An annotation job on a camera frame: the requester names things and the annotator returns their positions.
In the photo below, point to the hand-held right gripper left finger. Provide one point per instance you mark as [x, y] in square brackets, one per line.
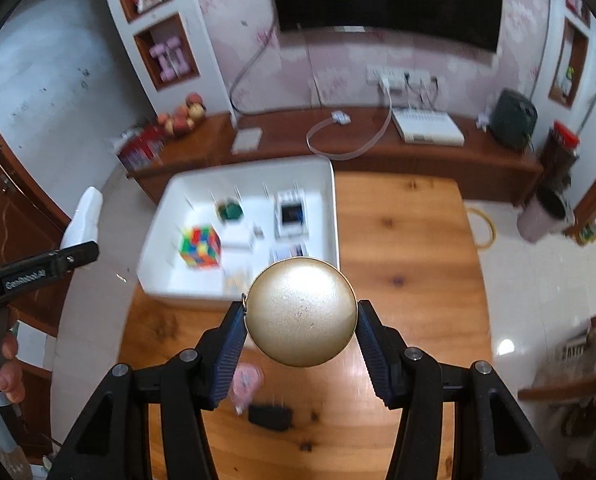
[228, 355]

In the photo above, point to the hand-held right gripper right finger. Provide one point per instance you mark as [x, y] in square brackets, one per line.
[373, 355]

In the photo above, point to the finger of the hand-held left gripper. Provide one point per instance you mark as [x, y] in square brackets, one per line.
[80, 254]

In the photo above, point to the white bottle-shaped piece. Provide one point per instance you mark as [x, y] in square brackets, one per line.
[85, 220]

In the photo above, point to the gold round compact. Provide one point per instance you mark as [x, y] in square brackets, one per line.
[300, 310]

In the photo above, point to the white plastic storage bin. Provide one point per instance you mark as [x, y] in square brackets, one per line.
[178, 280]

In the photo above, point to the colourful puzzle cube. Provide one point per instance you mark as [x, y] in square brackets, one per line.
[200, 247]

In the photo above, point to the dark green small object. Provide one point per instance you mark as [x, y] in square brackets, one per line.
[229, 210]

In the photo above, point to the white handheld game console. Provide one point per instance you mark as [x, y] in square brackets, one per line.
[292, 215]

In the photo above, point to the person's left hand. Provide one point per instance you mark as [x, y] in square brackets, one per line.
[8, 377]

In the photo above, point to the pink correction tape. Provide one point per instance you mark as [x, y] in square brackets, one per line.
[245, 385]

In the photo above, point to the black power adapter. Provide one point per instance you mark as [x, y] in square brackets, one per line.
[270, 416]

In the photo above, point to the basket of peaches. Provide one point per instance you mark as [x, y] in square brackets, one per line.
[183, 115]

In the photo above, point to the white flat pad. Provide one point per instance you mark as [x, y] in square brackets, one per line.
[247, 140]

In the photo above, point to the pink dumbbell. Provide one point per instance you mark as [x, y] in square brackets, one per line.
[160, 62]
[178, 57]

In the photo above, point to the grey trash bin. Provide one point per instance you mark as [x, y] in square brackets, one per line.
[540, 217]

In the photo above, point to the wooden television cabinet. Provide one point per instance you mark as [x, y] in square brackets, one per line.
[493, 170]

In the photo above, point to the white set-top box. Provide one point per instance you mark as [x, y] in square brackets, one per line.
[428, 127]

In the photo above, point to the white charging puck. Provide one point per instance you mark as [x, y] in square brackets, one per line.
[340, 118]

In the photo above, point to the small white gadget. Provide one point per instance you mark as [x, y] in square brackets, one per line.
[482, 121]

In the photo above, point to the red-lidded dark jar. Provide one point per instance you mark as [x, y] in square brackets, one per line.
[559, 152]

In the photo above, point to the dark air fryer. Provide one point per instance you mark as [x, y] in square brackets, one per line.
[512, 117]

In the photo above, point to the green small bottle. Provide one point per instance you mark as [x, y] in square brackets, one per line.
[570, 74]

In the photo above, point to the sheathed sword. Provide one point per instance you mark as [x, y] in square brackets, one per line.
[595, 92]

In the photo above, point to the white wall plug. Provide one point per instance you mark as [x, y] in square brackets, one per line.
[386, 84]

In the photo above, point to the white wall outlet strip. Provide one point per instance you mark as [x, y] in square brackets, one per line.
[403, 76]

